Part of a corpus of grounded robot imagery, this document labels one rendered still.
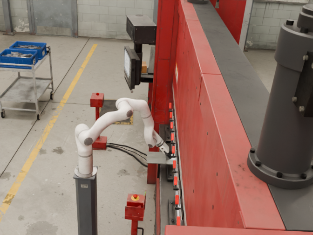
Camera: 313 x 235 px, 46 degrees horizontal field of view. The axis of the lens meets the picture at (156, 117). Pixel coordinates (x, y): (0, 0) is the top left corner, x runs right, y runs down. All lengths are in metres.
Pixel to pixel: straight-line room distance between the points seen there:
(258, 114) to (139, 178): 3.43
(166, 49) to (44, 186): 2.22
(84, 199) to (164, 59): 1.63
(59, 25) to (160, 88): 6.64
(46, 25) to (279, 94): 9.64
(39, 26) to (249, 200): 9.75
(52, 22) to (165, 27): 6.83
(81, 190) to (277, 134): 2.42
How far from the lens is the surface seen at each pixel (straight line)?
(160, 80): 3.95
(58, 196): 4.54
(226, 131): 1.29
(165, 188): 3.24
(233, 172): 1.09
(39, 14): 10.40
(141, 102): 3.02
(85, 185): 3.20
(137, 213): 3.19
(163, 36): 3.79
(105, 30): 10.13
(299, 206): 1.04
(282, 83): 0.98
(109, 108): 6.34
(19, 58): 5.82
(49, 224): 4.22
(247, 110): 1.46
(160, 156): 3.40
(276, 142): 1.04
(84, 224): 3.50
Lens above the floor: 2.93
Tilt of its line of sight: 28 degrees down
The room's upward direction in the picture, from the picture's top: 4 degrees clockwise
